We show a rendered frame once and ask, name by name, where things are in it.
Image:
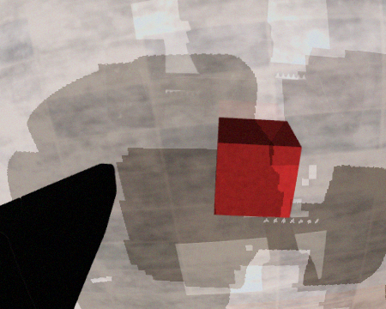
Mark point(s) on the red block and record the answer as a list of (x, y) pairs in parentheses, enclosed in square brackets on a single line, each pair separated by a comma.
[(257, 165)]

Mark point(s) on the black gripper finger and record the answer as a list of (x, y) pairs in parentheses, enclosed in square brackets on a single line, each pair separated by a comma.
[(49, 238)]

